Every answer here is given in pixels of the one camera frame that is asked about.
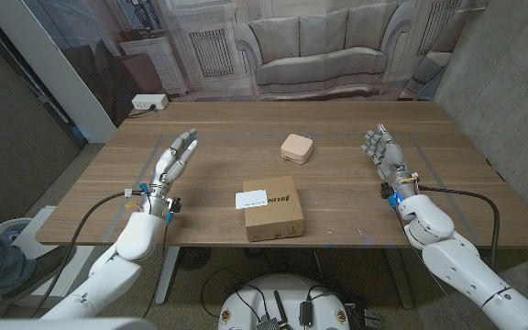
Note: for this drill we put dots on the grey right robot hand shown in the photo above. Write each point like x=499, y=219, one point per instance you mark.
x=390, y=158

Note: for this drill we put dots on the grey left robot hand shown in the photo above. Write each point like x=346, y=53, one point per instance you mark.
x=168, y=169

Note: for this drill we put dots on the white card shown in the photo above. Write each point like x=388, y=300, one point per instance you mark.
x=251, y=199

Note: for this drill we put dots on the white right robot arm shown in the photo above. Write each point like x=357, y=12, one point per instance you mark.
x=456, y=266

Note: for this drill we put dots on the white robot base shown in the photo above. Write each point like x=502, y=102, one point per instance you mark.
x=287, y=293

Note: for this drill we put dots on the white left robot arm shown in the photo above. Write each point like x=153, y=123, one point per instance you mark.
x=126, y=238

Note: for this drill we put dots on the brown cardboard package box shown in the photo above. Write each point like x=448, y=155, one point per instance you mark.
x=278, y=217

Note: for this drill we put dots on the white power strip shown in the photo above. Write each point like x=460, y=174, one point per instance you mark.
x=149, y=101

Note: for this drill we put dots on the black round floor object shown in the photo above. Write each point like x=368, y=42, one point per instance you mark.
x=194, y=259

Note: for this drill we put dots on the small pink case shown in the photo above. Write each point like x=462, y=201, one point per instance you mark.
x=296, y=147

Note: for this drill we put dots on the grey table leg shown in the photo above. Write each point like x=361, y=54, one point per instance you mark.
x=399, y=279
x=168, y=275

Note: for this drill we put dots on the printed living room backdrop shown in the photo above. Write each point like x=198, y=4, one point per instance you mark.
x=323, y=46

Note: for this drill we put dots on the black floor box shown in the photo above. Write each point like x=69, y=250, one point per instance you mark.
x=372, y=319

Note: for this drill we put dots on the black adapter on base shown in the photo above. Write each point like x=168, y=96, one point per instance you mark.
x=305, y=314

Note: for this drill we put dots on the black antenna on base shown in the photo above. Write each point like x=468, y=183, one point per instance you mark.
x=280, y=307

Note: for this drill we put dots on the grey connector on base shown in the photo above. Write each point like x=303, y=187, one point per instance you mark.
x=268, y=324

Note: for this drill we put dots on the white robot torso edge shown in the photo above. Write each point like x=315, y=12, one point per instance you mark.
x=62, y=324

